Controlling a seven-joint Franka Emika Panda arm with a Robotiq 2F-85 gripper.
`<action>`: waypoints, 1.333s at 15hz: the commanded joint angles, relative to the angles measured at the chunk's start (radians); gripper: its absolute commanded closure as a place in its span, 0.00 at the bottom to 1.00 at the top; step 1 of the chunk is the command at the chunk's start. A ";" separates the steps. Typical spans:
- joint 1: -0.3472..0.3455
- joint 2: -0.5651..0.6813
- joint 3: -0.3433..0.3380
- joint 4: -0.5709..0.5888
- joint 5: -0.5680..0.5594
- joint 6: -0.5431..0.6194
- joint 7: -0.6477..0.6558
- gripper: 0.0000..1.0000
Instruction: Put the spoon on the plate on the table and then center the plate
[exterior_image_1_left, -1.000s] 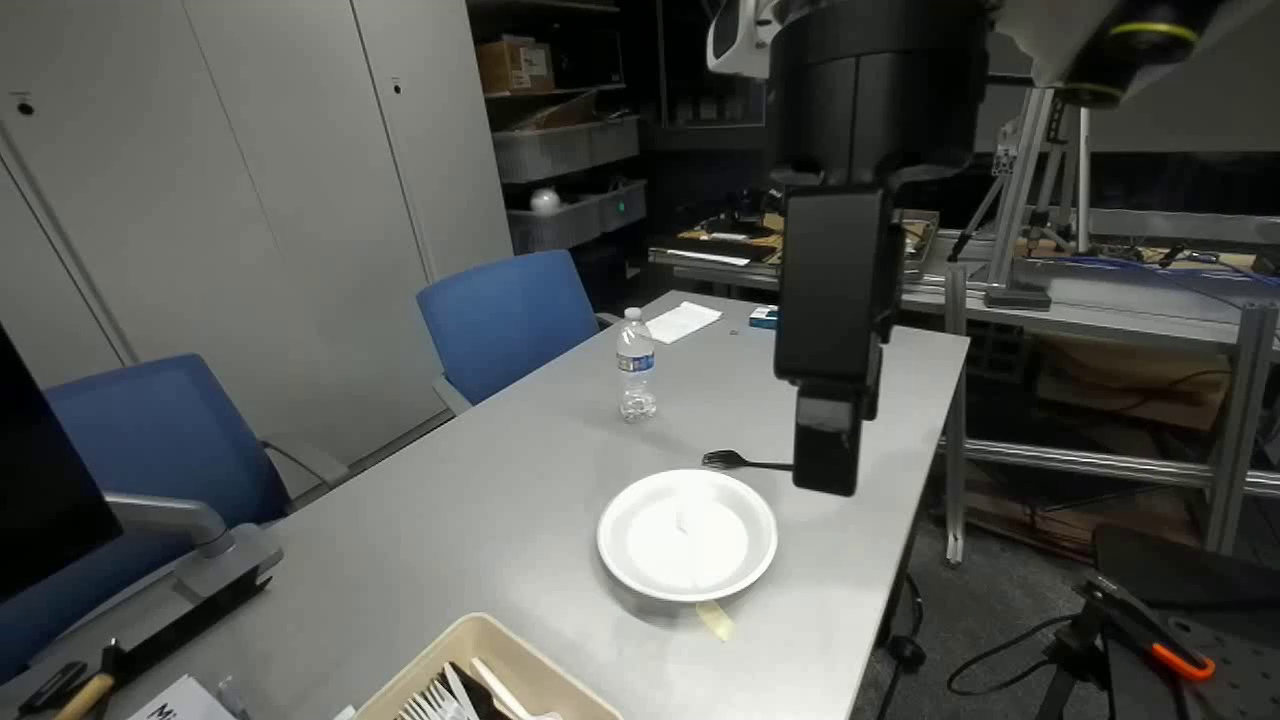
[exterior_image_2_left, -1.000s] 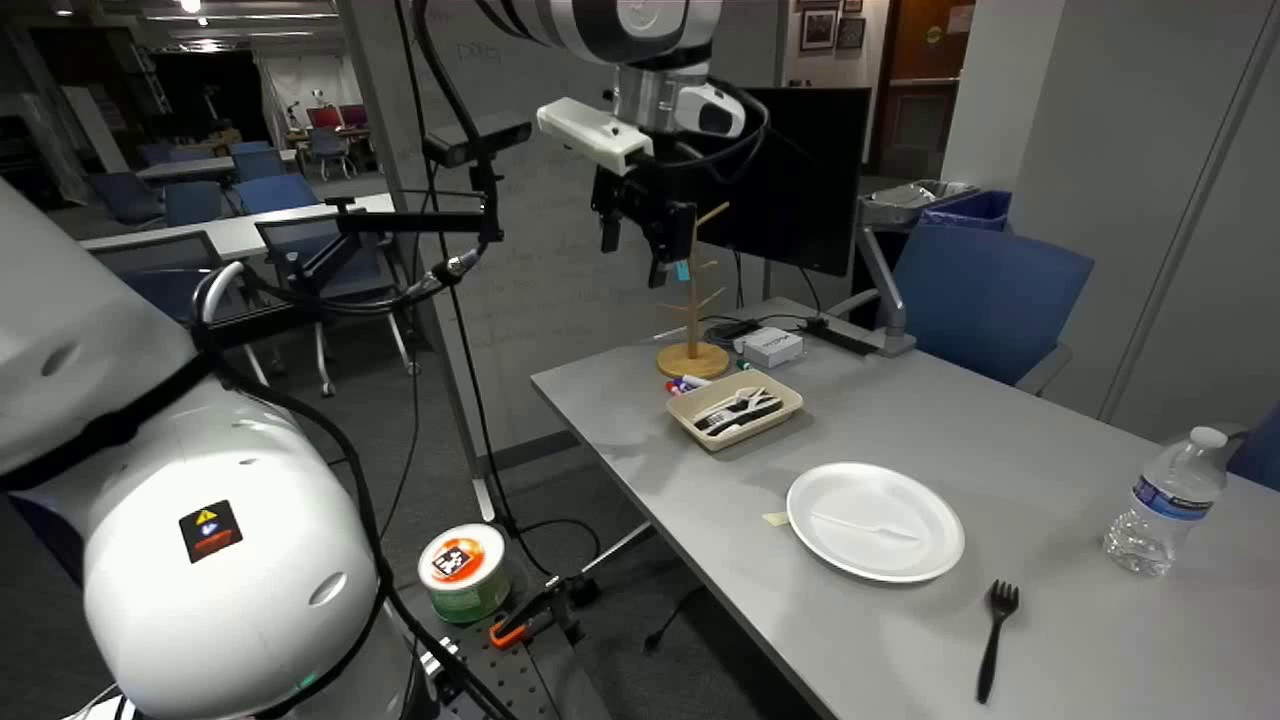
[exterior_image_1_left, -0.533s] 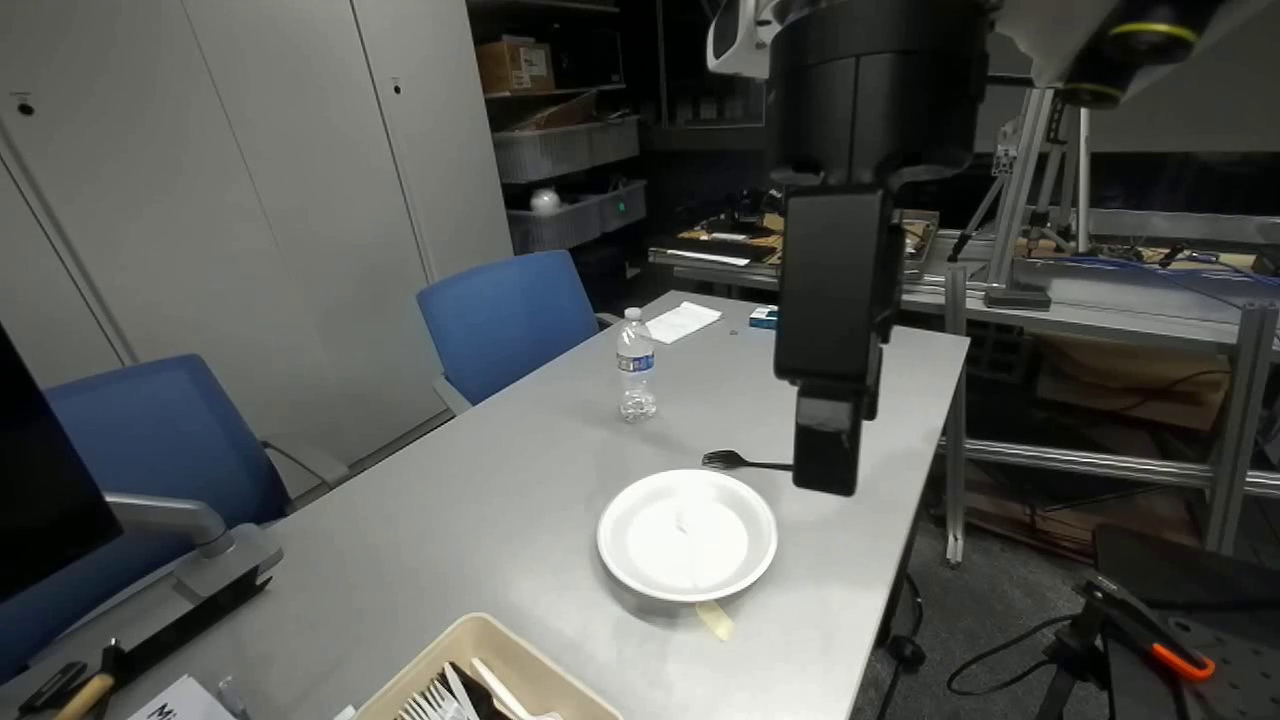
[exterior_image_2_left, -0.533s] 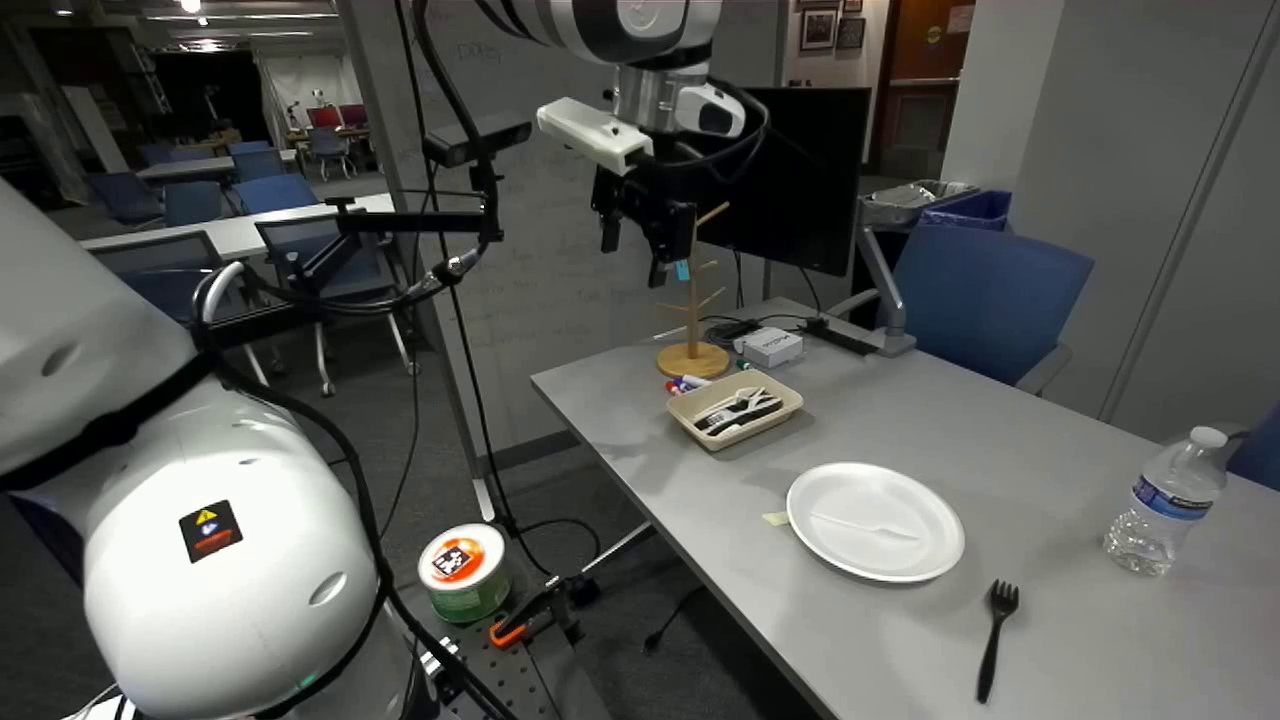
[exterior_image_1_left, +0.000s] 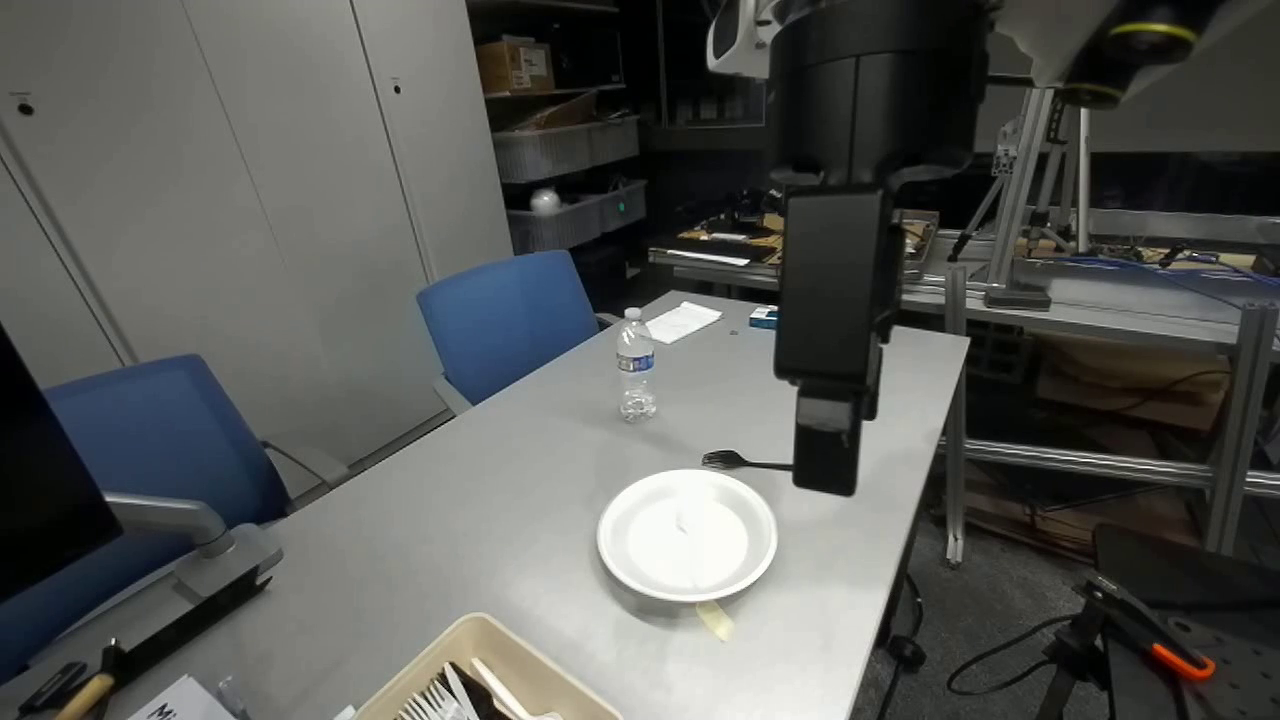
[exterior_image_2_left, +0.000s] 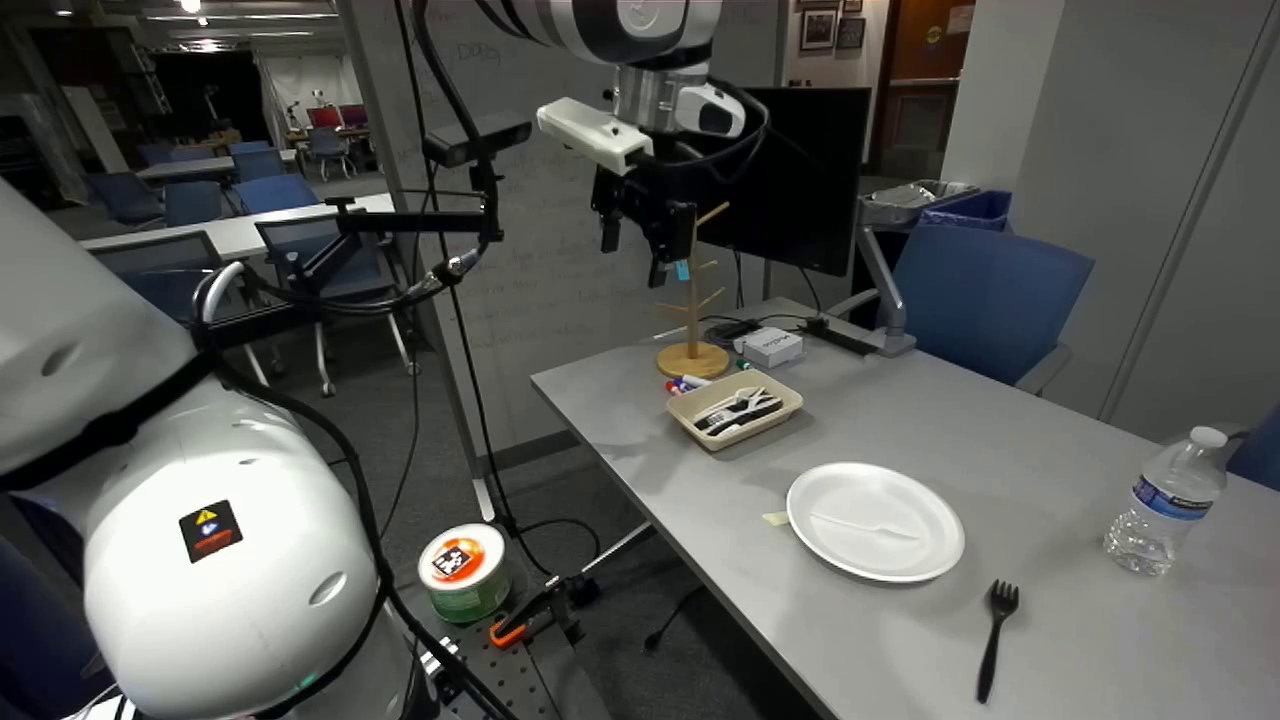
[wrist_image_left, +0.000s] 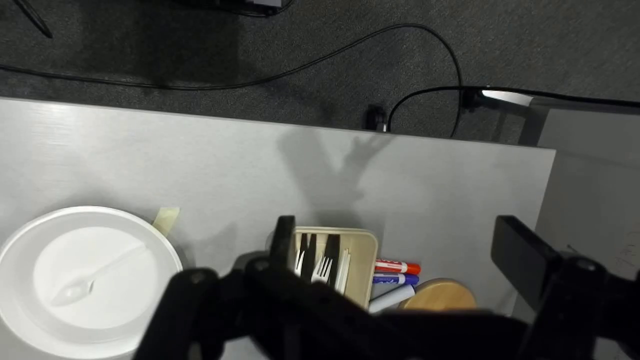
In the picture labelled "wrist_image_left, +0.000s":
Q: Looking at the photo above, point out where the wooden cutlery tray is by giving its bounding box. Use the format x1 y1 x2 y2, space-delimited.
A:
286 226 379 308

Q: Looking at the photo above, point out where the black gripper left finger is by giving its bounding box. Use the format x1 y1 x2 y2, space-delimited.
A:
135 214 348 360

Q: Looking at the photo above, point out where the red marker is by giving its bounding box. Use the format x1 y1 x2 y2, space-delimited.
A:
375 260 423 275

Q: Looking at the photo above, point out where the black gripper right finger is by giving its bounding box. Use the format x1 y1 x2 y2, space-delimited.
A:
491 215 640 360

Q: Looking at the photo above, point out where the yellowish tape piece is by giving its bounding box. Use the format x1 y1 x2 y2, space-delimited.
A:
153 205 180 236

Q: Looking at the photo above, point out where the white foam plate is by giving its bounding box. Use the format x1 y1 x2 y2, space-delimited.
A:
0 205 183 360

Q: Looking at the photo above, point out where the blue marker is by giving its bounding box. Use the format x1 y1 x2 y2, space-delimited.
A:
372 274 421 285

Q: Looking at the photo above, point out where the black cable on floor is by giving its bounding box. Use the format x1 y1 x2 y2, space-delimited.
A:
0 21 469 139

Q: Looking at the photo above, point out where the round wooden lid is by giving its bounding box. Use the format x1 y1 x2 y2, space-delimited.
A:
402 280 476 311

